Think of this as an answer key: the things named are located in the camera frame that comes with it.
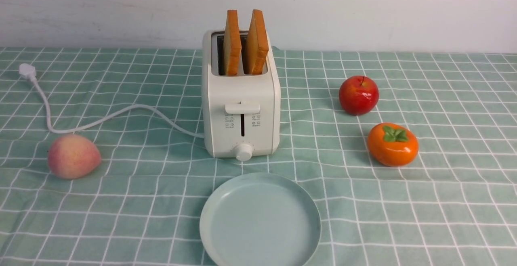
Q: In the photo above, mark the toast slice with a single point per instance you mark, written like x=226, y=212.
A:
x=232, y=47
x=257, y=46

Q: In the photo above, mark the white two-slot toaster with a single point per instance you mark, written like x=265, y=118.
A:
x=241, y=113

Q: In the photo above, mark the light blue round plate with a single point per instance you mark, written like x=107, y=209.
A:
x=260, y=219

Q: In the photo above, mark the red apple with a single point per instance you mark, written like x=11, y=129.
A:
x=358, y=95

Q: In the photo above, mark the orange persimmon with green leaf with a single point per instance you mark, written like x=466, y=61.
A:
x=392, y=145

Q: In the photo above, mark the pink yellow peach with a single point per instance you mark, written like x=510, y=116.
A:
x=73, y=156

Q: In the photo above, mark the green checkered tablecloth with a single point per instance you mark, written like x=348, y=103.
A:
x=453, y=205

